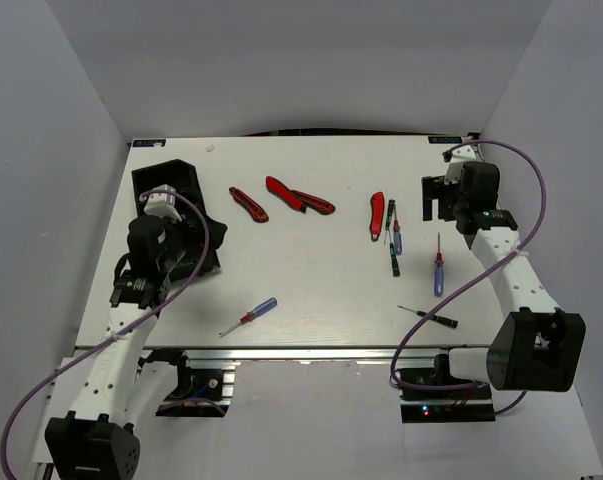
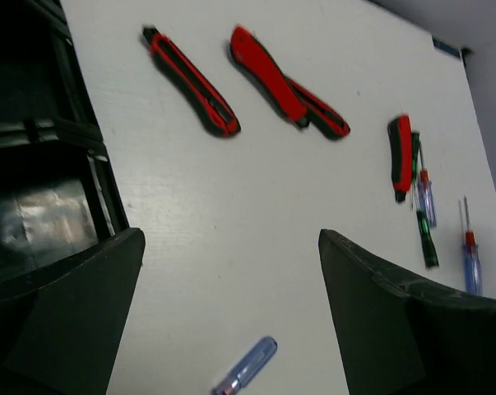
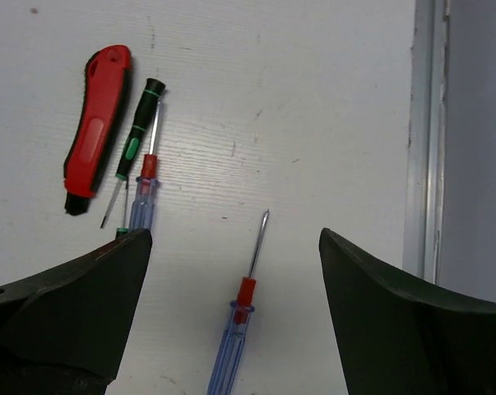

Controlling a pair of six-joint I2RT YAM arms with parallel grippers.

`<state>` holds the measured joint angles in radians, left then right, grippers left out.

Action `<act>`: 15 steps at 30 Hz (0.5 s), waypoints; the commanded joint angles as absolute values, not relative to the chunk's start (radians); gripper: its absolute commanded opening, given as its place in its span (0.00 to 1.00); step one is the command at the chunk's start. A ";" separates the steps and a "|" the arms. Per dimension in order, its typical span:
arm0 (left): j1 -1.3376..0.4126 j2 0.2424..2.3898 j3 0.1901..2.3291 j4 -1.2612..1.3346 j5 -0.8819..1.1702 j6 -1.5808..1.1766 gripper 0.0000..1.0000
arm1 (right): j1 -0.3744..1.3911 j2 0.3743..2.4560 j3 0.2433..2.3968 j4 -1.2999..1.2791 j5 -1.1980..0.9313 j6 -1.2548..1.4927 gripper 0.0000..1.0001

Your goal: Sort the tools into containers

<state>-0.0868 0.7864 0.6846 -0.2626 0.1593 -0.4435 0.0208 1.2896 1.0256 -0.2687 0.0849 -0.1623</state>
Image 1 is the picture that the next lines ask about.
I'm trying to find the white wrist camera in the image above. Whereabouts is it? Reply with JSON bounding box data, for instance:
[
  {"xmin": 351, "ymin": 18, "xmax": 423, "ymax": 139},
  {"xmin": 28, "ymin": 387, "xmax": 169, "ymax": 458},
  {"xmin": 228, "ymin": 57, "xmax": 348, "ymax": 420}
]
[
  {"xmin": 139, "ymin": 184, "xmax": 182, "ymax": 223},
  {"xmin": 442, "ymin": 146, "xmax": 477, "ymax": 185}
]

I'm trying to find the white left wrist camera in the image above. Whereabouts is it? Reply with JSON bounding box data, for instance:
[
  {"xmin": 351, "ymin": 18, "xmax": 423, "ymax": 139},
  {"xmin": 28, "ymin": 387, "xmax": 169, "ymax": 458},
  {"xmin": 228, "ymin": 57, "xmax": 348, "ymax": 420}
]
[{"xmin": 139, "ymin": 184, "xmax": 182, "ymax": 223}]

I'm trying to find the blue label corner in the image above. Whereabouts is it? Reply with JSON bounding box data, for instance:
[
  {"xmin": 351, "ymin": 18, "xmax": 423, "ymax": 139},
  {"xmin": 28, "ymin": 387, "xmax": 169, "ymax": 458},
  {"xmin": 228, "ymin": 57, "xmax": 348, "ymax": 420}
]
[
  {"xmin": 131, "ymin": 139, "xmax": 166, "ymax": 148},
  {"xmin": 427, "ymin": 135, "xmax": 463, "ymax": 145}
]

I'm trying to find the green black screwdriver front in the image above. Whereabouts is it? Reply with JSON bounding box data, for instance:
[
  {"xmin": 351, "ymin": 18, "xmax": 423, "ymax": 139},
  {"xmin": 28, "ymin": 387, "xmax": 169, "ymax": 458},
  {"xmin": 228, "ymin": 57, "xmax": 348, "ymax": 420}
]
[{"xmin": 398, "ymin": 305, "xmax": 459, "ymax": 329}]

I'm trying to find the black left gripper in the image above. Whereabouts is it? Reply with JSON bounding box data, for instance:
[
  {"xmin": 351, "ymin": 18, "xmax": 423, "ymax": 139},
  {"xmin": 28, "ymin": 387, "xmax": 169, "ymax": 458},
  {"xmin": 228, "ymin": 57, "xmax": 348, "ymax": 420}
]
[{"xmin": 157, "ymin": 205, "xmax": 227, "ymax": 273}]

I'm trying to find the green black screwdriver upper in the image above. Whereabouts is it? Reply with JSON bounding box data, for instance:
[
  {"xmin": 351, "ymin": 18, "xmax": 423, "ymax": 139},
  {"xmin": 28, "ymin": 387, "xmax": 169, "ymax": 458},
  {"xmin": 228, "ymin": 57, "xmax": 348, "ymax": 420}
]
[{"xmin": 384, "ymin": 199, "xmax": 396, "ymax": 244}]

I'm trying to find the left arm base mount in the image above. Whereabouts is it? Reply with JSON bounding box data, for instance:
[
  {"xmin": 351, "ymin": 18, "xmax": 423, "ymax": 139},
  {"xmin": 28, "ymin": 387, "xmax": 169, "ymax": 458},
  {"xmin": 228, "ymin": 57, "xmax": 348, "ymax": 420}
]
[{"xmin": 137, "ymin": 349, "xmax": 236, "ymax": 418}]

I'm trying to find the red folding knife centre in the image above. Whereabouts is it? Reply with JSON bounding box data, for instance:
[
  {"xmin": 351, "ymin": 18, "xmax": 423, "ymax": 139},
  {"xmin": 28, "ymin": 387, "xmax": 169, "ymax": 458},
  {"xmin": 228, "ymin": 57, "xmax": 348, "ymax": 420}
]
[{"xmin": 265, "ymin": 176, "xmax": 306, "ymax": 213}]

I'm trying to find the small blue handle screwdriver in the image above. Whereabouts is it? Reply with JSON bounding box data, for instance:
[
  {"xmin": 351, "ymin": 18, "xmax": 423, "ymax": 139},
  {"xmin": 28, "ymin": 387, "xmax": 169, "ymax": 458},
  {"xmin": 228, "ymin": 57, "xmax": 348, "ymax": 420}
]
[{"xmin": 393, "ymin": 219, "xmax": 403, "ymax": 256}]

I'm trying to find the red knife right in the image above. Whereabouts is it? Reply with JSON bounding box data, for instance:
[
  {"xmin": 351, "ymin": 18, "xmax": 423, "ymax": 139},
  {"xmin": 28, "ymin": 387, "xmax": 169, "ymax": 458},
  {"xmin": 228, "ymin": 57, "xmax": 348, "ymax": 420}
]
[{"xmin": 369, "ymin": 191, "xmax": 385, "ymax": 242}]

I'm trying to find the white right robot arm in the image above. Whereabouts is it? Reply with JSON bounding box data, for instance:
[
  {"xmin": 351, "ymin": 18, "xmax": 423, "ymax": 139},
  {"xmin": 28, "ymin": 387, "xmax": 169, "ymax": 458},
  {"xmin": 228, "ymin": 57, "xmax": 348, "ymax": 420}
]
[{"xmin": 421, "ymin": 161, "xmax": 586, "ymax": 399}]

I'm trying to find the green black screwdriver lower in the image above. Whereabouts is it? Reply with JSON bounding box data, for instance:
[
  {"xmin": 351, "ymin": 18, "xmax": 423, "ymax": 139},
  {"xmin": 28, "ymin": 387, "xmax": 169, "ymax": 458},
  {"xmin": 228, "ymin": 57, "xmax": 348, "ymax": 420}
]
[{"xmin": 389, "ymin": 243, "xmax": 400, "ymax": 277}]

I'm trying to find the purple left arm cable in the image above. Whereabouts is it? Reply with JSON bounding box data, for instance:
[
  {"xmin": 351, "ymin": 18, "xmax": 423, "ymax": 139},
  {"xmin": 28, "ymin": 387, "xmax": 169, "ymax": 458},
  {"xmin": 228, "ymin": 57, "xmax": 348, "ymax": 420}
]
[{"xmin": 0, "ymin": 189, "xmax": 227, "ymax": 480}]

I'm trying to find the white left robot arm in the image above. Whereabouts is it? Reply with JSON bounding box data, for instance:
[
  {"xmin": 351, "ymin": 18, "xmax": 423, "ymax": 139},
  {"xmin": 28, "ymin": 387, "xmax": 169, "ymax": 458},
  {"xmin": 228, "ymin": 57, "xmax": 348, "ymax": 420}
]
[{"xmin": 44, "ymin": 210, "xmax": 227, "ymax": 479}]

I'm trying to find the green black screwdriver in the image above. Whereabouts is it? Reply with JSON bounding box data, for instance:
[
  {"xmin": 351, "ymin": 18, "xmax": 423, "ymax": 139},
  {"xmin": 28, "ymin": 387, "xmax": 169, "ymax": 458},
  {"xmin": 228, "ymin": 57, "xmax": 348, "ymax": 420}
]
[
  {"xmin": 398, "ymin": 305, "xmax": 459, "ymax": 329},
  {"xmin": 389, "ymin": 243, "xmax": 400, "ymax": 277},
  {"xmin": 384, "ymin": 199, "xmax": 396, "ymax": 244}
]

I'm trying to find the blue label right corner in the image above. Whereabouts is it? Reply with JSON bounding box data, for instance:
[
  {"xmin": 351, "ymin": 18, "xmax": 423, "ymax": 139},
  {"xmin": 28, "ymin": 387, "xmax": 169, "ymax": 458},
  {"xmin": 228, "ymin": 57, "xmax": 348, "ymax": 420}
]
[{"xmin": 427, "ymin": 135, "xmax": 463, "ymax": 145}]

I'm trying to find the red black utility knife left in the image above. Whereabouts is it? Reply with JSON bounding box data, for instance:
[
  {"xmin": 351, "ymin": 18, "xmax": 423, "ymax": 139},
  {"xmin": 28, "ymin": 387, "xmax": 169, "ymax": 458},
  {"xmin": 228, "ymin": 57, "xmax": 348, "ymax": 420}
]
[{"xmin": 229, "ymin": 187, "xmax": 269, "ymax": 223}]

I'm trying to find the black compartment tool bin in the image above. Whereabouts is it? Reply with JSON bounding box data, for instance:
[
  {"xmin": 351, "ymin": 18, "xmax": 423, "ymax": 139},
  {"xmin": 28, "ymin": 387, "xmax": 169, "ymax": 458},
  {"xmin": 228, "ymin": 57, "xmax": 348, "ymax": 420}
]
[{"xmin": 131, "ymin": 159, "xmax": 227, "ymax": 281}]

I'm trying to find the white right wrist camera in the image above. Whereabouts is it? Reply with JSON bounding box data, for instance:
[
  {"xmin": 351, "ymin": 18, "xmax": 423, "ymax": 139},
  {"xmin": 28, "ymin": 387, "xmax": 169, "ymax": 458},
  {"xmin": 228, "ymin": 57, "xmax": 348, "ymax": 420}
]
[{"xmin": 442, "ymin": 146, "xmax": 477, "ymax": 185}]

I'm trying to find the blue label left corner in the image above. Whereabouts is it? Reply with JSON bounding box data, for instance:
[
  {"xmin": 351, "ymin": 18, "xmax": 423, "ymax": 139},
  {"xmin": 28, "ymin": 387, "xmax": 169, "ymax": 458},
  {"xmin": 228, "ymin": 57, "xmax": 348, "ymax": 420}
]
[{"xmin": 131, "ymin": 139, "xmax": 166, "ymax": 148}]

